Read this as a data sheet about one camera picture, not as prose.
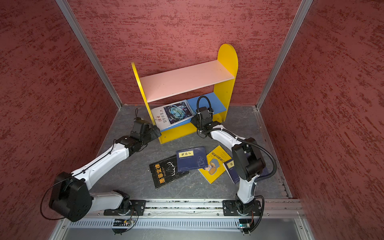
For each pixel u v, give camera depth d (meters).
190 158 0.90
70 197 0.40
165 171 0.85
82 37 0.81
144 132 0.66
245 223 0.71
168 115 0.95
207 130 0.67
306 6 0.71
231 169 0.86
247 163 0.49
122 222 0.71
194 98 1.07
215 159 0.90
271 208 0.76
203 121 0.71
